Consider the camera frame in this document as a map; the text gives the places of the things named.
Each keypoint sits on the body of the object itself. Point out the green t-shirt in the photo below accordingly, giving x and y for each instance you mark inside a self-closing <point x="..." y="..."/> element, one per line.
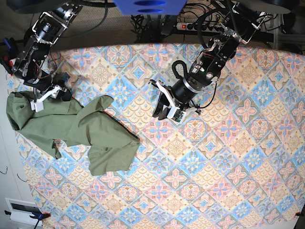
<point x="112" y="146"/>

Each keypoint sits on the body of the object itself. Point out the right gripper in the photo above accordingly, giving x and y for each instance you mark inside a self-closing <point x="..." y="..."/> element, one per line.
<point x="48" y="87"/>

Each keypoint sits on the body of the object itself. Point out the white floor outlet box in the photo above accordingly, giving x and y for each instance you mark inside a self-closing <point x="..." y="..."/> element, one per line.
<point x="21" y="211"/>

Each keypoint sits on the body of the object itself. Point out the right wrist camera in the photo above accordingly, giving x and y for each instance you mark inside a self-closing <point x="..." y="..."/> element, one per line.
<point x="36" y="106"/>

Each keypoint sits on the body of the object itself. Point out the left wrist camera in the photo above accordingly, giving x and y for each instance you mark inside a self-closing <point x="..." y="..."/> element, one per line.
<point x="176" y="114"/>

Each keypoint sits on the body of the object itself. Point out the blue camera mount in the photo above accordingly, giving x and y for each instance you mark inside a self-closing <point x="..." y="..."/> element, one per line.
<point x="150" y="7"/>

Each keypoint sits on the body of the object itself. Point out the patterned tablecloth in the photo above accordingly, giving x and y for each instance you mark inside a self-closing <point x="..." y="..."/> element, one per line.
<point x="239" y="164"/>

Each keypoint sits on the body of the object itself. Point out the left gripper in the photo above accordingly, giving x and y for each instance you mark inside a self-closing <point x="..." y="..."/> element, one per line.
<point x="180" y="95"/>

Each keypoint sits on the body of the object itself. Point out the lower left table clamp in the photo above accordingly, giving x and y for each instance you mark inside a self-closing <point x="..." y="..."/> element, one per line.
<point x="38" y="216"/>

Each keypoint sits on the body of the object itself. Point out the table clamp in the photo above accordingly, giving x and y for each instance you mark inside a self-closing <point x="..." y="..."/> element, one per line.
<point x="11" y="53"/>
<point x="299" y="214"/>
<point x="38" y="216"/>

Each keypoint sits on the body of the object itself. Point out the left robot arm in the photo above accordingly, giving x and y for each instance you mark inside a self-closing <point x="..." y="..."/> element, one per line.
<point x="221" y="47"/>

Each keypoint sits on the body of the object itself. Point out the upper left table clamp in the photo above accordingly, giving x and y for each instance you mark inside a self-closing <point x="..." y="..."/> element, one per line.
<point x="11" y="53"/>

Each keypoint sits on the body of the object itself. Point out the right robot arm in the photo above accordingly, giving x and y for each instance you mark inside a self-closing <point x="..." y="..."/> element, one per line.
<point x="39" y="40"/>

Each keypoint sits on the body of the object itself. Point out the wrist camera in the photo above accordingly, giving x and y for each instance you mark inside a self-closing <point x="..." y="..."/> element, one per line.
<point x="36" y="106"/>
<point x="176" y="114"/>

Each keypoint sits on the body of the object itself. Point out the lower right table clamp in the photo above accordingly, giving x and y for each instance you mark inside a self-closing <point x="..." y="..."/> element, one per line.
<point x="299" y="214"/>

